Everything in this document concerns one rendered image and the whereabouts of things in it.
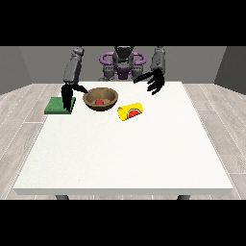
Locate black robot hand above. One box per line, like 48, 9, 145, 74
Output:
133, 69, 166, 96
61, 82, 89, 113

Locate green square pad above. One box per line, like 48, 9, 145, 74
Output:
43, 96, 77, 115

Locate brown wooden bowl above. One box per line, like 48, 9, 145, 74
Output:
82, 86, 119, 112

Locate yellow cup with melon print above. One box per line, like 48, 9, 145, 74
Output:
116, 102, 144, 122

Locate grey robot trunk purple rings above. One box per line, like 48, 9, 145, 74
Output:
98, 46, 148, 83

